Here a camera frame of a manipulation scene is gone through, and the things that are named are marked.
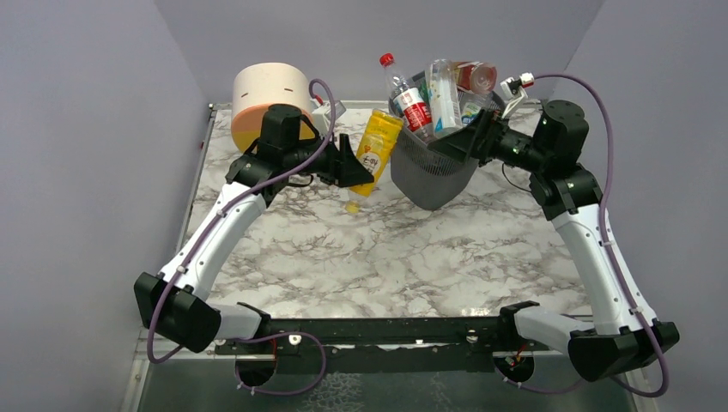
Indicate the clear bottle red label front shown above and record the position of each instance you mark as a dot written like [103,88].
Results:
[407,100]

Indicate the clear bottle small label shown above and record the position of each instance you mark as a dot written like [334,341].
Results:
[471,105]

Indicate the yellow drink bottle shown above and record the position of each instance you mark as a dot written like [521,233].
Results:
[374,152]

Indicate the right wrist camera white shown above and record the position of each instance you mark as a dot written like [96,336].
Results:
[514,89]

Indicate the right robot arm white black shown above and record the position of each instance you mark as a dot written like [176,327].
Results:
[624,333]

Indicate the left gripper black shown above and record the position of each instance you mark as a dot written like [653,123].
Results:
[342,161]

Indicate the cream orange round drum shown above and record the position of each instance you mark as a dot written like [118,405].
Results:
[259,86]

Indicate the clear bottle white blue label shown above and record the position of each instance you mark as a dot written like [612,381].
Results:
[443,98]

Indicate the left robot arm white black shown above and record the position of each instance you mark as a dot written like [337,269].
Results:
[173,303]

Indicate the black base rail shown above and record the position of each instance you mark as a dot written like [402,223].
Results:
[373,345]

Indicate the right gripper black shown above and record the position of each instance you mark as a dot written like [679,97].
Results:
[485,135]

